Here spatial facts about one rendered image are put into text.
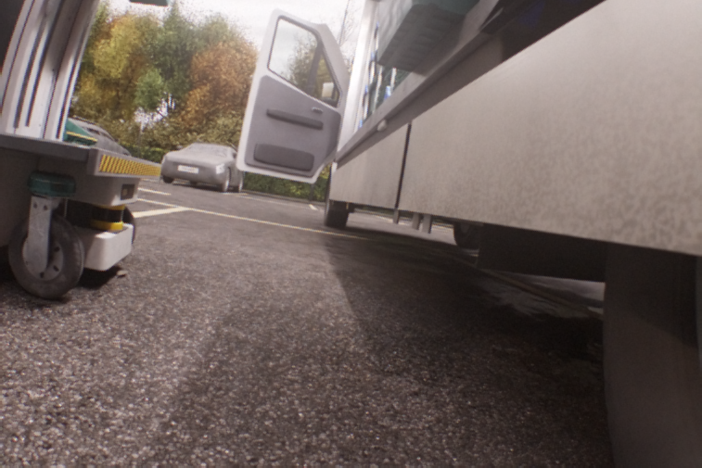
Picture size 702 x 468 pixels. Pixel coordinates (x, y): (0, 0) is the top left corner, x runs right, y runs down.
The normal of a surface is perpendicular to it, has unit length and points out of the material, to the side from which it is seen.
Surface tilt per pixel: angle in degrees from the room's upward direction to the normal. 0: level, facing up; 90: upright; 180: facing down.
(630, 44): 90
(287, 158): 90
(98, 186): 90
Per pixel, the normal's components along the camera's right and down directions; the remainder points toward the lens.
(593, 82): -0.98, -0.17
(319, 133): 0.52, 0.00
